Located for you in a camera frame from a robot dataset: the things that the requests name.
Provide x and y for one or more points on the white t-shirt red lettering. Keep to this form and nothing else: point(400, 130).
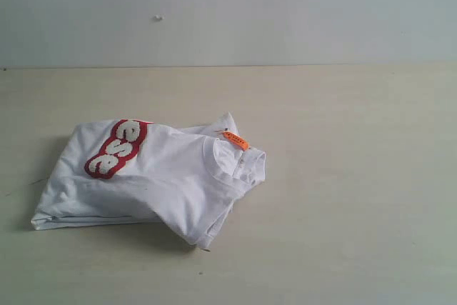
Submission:
point(128, 171)

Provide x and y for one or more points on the orange size tag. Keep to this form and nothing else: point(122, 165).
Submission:
point(236, 140)

